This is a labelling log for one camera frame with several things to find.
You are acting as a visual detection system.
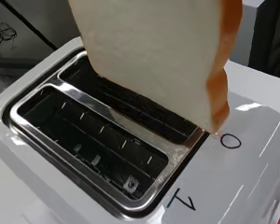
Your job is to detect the bread slice with orange crust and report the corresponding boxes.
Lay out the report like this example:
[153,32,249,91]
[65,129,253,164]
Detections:
[68,0,244,135]

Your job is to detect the steel white toaster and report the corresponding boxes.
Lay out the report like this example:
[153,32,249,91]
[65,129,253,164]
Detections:
[0,36,280,224]

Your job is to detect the tangled black floor cables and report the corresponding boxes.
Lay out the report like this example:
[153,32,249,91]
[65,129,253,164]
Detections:
[0,15,19,51]

